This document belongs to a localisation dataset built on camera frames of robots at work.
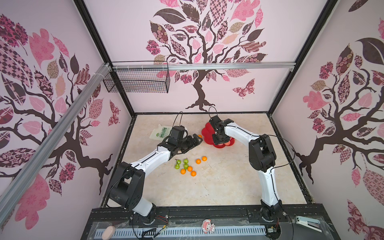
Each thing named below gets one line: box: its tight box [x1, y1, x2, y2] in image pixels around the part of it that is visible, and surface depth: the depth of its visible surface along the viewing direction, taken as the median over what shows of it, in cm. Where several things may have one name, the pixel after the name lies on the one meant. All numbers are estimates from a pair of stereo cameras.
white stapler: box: [295, 215, 322, 233], surface depth 71 cm
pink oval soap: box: [102, 225, 116, 240], surface depth 70 cm
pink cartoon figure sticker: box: [201, 218, 216, 234], surface depth 70 cm
